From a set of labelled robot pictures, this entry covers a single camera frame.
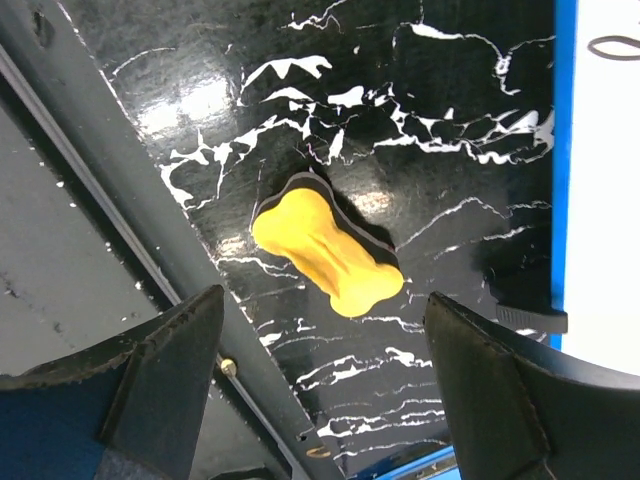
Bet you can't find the yellow whiteboard eraser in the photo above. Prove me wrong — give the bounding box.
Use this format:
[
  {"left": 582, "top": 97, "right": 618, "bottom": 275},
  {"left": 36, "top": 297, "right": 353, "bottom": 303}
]
[{"left": 251, "top": 172, "right": 404, "bottom": 317}]

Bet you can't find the blue-framed whiteboard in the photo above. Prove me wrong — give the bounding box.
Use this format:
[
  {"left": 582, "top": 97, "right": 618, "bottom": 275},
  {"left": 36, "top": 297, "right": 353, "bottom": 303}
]
[{"left": 494, "top": 0, "right": 640, "bottom": 377}]

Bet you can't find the black marble-pattern mat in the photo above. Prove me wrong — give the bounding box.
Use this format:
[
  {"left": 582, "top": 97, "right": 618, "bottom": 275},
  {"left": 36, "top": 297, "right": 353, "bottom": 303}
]
[{"left": 61, "top": 1, "right": 554, "bottom": 479}]

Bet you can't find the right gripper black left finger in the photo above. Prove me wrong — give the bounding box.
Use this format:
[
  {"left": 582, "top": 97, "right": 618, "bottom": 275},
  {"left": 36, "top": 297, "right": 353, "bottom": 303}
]
[{"left": 1, "top": 285, "right": 224, "bottom": 479}]

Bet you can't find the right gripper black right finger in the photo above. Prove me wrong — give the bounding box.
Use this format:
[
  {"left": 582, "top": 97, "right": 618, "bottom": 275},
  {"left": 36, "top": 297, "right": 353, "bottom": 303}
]
[{"left": 424, "top": 292, "right": 639, "bottom": 479}]

